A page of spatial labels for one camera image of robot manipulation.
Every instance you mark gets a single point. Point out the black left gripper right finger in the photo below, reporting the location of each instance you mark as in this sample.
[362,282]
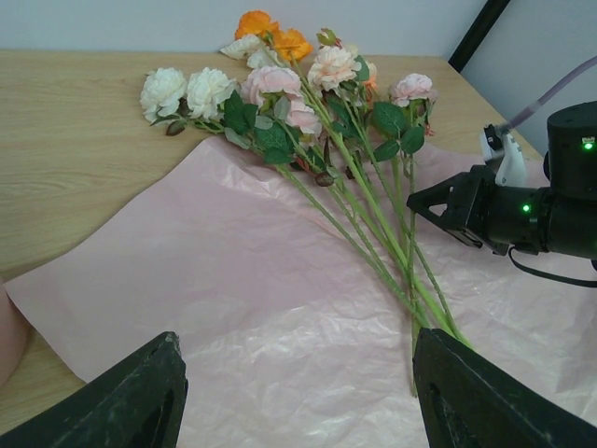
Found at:
[466,401]

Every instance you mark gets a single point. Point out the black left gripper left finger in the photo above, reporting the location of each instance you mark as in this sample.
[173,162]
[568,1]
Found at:
[137,403]

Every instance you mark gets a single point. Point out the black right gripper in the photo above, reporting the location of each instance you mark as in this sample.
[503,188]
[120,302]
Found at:
[499,217]

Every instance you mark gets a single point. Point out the artificial flower bunch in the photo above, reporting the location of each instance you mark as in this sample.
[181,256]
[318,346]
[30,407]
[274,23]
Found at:
[314,113]

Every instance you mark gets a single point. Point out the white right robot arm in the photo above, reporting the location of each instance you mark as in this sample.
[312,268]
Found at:
[570,168]

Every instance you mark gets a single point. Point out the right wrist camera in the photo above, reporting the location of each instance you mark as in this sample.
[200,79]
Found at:
[503,155]

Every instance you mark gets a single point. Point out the right black frame post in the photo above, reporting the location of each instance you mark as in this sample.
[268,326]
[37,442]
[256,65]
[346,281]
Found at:
[488,16]

